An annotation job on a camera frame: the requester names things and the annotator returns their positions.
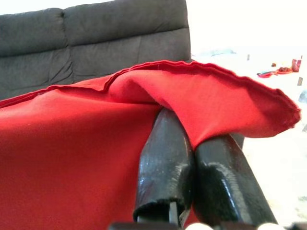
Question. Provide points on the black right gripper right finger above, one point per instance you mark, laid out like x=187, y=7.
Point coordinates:
x=227, y=182

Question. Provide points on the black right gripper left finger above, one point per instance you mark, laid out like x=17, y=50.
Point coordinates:
x=165, y=167

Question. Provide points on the red pillow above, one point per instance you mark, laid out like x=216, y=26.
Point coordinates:
x=72, y=143

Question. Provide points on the dark grey fabric loveseat sofa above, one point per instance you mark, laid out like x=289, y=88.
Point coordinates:
x=96, y=36

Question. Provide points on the red bowl with blue item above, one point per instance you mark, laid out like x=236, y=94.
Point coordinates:
x=265, y=74

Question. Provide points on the red box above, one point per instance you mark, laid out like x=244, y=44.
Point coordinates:
x=297, y=64

